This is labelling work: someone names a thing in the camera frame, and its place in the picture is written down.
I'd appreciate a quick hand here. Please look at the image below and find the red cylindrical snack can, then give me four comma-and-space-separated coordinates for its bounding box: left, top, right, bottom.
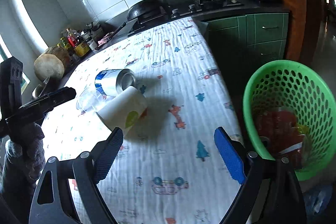
255, 107, 311, 169

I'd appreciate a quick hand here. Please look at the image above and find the yellow plastic wrapper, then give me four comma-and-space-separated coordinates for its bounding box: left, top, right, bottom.
295, 123, 309, 135

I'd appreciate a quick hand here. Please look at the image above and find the green kitchen cabinet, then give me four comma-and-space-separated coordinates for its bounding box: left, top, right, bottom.
193, 12, 289, 70

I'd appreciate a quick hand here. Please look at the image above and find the gloved left hand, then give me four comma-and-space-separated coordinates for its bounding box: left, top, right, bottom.
6, 122, 46, 182

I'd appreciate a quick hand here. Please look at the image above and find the round wooden cutting board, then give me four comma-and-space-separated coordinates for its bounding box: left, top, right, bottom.
34, 46, 71, 81

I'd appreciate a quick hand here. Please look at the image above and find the white paper cup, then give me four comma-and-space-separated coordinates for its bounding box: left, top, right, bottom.
96, 86, 147, 136

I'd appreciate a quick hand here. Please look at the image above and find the clear plastic cup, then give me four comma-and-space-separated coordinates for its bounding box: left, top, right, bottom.
76, 86, 107, 112

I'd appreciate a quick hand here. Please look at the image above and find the blue plastic bag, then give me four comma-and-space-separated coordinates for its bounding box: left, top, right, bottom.
303, 184, 333, 217

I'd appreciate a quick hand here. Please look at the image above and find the patterned white tablecloth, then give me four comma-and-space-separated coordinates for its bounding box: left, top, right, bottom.
41, 16, 244, 224

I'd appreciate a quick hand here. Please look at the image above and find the blue and silver drink can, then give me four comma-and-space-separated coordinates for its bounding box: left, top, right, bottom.
94, 69, 136, 97

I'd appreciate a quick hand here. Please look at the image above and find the green perforated plastic basket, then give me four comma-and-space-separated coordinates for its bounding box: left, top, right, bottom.
243, 60, 335, 181

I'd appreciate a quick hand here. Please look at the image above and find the condiment bottles group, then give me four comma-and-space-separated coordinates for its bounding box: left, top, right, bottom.
58, 22, 105, 63

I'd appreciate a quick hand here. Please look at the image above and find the black gas stove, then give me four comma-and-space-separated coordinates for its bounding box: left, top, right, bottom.
128, 0, 242, 36

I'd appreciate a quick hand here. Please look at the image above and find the black frying pan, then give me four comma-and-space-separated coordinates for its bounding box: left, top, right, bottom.
95, 0, 172, 51

